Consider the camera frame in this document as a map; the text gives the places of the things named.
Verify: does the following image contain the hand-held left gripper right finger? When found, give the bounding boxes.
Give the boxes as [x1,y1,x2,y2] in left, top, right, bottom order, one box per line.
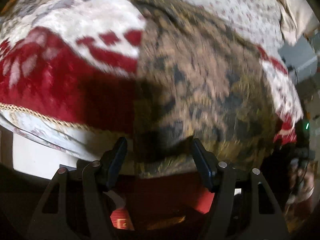
[192,138,290,240]

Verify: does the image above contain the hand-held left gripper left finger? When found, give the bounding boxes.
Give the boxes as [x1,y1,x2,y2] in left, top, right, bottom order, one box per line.
[26,137,128,240]

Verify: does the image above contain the brown patterned small garment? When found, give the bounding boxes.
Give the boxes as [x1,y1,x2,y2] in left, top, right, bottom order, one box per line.
[130,0,280,178]

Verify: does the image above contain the person's right hand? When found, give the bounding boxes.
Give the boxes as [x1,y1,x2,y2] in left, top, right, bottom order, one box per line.
[287,160,316,204]

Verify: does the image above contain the red cloth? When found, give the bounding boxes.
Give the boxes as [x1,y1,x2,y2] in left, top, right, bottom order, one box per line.
[110,175,216,230]

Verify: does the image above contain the white bed side panel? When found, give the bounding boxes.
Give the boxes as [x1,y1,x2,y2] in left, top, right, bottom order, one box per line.
[11,127,84,178]

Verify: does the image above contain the red white floral blanket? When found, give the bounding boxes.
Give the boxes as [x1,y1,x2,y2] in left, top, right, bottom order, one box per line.
[0,0,304,160]

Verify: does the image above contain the beige pillow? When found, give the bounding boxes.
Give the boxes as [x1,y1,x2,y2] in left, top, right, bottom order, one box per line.
[265,0,319,44]

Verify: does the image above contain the white floral bedsheet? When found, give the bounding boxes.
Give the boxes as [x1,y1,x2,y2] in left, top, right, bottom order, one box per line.
[147,0,285,55]

